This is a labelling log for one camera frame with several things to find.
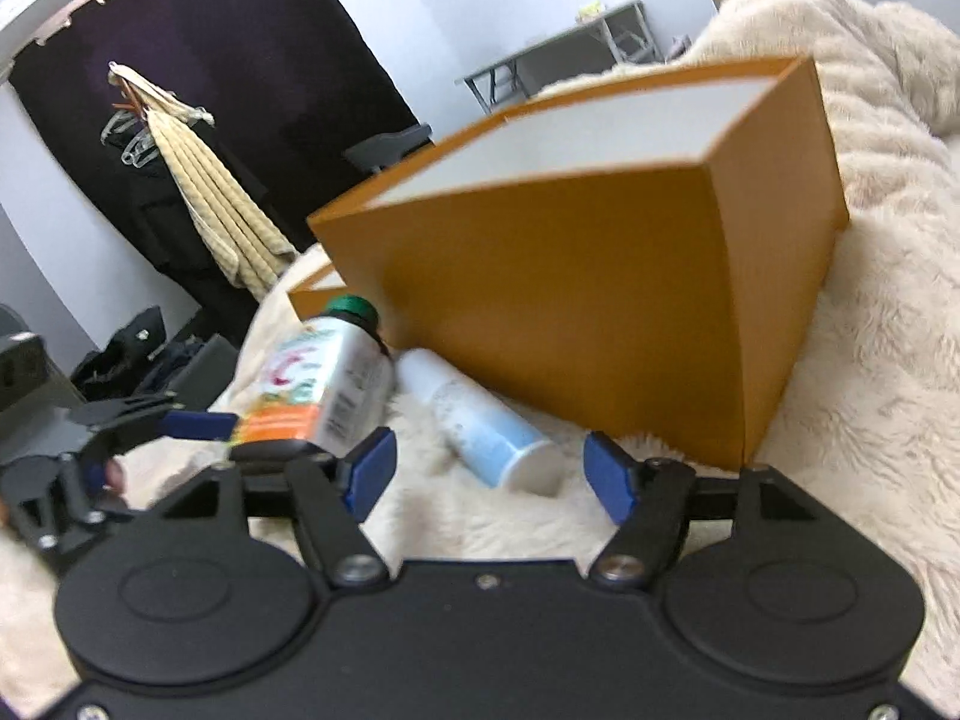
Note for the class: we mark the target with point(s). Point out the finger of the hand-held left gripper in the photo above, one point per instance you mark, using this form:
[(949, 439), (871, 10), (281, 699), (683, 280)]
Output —
[(274, 456), (199, 425)]

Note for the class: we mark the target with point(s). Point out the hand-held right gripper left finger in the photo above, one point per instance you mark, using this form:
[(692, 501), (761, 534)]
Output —
[(371, 469)]

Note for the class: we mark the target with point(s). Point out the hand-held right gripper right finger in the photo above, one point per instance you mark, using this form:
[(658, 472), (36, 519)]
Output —
[(607, 472)]

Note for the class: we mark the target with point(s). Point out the green-capped juice bottle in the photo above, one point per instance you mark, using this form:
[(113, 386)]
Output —
[(322, 382)]

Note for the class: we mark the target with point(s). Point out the white spray bottle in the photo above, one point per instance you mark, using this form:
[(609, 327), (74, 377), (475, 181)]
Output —
[(480, 420)]

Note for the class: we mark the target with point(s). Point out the large orange cardboard box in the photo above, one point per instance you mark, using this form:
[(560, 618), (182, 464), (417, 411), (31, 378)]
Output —
[(585, 277)]

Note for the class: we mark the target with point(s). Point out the black bag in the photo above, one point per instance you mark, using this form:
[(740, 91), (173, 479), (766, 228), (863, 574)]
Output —
[(142, 352)]

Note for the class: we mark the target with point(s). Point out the orange box lid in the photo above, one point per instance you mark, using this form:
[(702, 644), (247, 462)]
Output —
[(307, 304)]

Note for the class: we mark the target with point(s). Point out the beige knitted towel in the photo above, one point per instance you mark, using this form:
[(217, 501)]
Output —
[(217, 202)]

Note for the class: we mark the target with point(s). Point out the bunch of clothes hangers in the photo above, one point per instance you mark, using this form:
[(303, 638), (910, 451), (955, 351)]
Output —
[(131, 142)]

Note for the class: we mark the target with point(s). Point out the cream fluffy blanket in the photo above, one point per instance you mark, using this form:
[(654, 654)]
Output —
[(885, 315)]

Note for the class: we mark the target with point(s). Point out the black chair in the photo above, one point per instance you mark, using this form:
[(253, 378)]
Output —
[(386, 146)]

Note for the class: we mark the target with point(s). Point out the black curtain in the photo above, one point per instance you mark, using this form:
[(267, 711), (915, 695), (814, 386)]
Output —
[(285, 52)]

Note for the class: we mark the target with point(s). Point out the grey metal desk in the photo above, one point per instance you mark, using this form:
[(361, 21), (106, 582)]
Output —
[(555, 41)]

